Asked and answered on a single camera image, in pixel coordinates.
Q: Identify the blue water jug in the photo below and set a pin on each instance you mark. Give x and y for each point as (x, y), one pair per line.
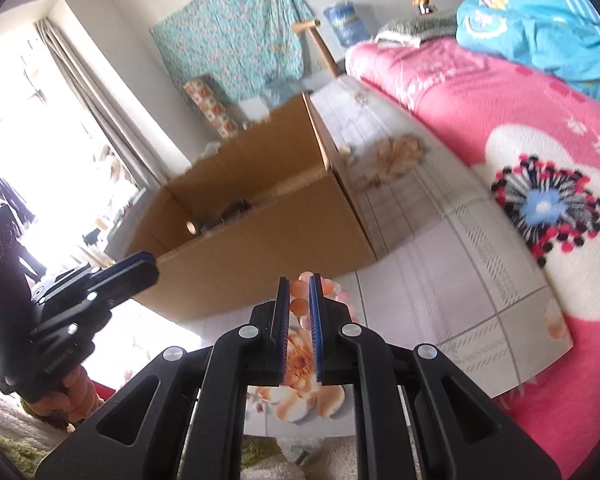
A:
(345, 22)

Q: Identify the pink floral blanket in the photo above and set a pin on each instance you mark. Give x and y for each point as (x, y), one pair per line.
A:
(455, 100)

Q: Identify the wooden stand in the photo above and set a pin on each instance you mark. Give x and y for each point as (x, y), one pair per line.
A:
(325, 52)

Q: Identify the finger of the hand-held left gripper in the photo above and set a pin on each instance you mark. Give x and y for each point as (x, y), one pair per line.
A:
(130, 275)

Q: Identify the green plush toy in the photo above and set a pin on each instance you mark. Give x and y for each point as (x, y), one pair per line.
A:
(20, 455)

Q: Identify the mushroom shaped ornament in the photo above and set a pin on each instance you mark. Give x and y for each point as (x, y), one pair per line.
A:
(422, 1)

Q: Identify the patterned paper box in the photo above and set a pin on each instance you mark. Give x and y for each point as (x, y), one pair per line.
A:
(210, 105)

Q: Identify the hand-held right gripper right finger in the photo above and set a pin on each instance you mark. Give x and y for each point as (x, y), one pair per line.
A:
(316, 340)

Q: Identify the light blue garment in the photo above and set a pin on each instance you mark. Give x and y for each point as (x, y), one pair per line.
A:
(530, 25)

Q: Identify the grey curtain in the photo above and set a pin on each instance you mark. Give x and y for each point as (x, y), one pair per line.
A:
(95, 105)

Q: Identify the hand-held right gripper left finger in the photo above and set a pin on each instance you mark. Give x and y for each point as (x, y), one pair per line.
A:
(282, 340)

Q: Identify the person's left hand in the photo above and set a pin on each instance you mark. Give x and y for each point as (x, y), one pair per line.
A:
(75, 395)

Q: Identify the teal floral cloth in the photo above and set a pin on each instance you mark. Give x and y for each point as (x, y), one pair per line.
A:
(230, 35)

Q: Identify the grey lace pillow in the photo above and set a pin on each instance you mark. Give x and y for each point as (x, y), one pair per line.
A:
(420, 27)

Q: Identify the brown cardboard box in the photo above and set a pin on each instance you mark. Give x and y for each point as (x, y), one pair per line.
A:
(280, 230)

